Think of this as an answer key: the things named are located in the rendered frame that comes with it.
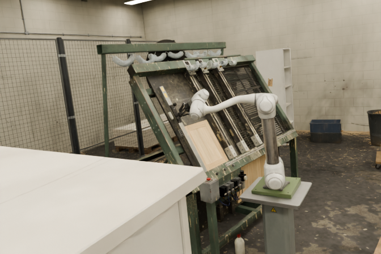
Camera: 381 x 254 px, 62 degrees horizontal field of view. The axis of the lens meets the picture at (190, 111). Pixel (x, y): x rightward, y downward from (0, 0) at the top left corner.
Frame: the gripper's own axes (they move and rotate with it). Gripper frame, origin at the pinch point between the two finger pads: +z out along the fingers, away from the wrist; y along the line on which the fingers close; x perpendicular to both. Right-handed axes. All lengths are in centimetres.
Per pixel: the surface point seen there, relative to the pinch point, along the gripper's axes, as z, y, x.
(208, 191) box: -7, 73, -19
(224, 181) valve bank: 13, 73, 27
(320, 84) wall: 76, -10, 556
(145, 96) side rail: 10.3, -30.2, -16.9
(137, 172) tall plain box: -159, 60, -179
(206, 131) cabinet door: 13.8, 19.8, 39.2
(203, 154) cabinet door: 13.8, 40.9, 19.7
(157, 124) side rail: 10.7, -0.3, -18.7
